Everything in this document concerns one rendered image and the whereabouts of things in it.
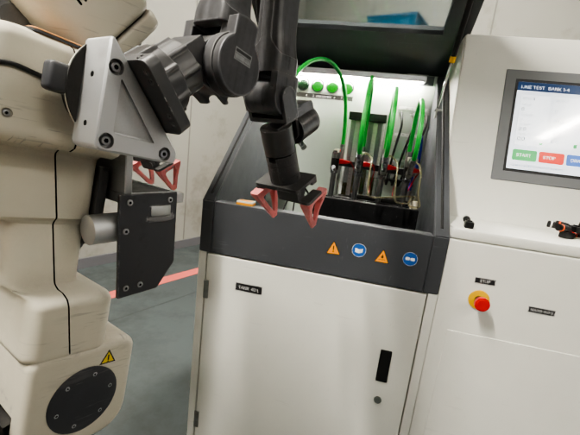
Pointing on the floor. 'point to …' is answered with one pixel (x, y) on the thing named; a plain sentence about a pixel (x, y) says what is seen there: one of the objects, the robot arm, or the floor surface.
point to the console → (501, 272)
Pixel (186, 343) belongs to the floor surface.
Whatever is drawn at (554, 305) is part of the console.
